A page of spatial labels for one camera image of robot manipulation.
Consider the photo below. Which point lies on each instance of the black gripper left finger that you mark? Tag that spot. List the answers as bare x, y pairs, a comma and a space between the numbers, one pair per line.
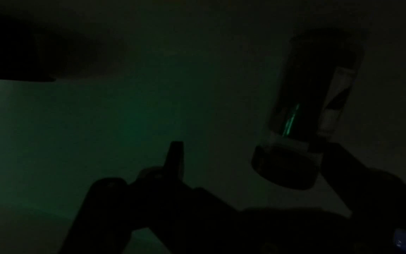
175, 159

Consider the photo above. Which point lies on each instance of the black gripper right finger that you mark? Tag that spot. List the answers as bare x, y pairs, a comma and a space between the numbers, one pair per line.
376, 197

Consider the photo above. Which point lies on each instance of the dark spice bottle with label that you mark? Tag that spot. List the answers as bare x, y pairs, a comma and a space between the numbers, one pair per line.
306, 93

